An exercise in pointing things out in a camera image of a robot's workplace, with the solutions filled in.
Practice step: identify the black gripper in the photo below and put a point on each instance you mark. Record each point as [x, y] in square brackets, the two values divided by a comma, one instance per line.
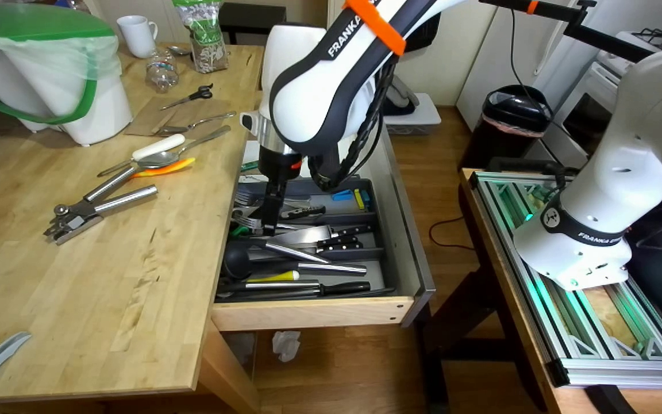
[279, 168]

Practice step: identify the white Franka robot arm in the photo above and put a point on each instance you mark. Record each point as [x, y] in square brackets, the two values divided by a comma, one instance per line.
[332, 84]

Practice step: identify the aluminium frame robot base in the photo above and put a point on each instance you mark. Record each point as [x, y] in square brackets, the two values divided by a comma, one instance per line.
[576, 322]

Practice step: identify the wooden drawer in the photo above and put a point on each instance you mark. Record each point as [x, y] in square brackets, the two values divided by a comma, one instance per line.
[309, 314]

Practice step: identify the small blue item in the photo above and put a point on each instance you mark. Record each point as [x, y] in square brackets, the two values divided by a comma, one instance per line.
[343, 193]

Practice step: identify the small yellow item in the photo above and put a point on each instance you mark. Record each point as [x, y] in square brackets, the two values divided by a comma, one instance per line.
[358, 199]

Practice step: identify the long silver utensil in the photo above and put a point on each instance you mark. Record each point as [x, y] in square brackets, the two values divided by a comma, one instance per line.
[201, 122]

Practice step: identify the crumpled white paper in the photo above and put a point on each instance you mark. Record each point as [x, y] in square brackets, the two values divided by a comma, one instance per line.
[285, 345]

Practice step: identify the silver can opener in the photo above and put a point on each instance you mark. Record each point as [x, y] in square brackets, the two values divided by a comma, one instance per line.
[124, 199]

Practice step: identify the small glass jar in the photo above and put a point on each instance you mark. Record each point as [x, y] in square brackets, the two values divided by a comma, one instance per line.
[161, 72]

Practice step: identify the wooden kitchen table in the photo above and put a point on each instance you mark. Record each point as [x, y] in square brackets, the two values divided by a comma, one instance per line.
[115, 290]

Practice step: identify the clear green printed plastic bag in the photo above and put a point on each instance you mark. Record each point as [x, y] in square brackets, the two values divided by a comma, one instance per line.
[204, 38]

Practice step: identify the black stool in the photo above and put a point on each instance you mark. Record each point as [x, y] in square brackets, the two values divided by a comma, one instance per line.
[253, 15]

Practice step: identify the white mug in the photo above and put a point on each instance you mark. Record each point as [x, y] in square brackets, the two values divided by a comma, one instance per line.
[138, 34]

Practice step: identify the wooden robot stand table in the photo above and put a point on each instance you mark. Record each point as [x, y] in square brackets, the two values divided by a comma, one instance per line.
[500, 254]

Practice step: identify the black trash can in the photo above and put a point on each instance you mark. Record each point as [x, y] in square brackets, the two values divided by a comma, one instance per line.
[510, 116]

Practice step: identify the white green mesh laundry bag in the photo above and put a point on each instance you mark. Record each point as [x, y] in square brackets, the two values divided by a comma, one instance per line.
[33, 70]

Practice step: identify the white stove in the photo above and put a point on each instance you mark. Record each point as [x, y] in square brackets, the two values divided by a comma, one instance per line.
[576, 84]

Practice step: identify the black tripod bar orange band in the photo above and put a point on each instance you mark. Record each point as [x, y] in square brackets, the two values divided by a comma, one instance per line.
[607, 38]

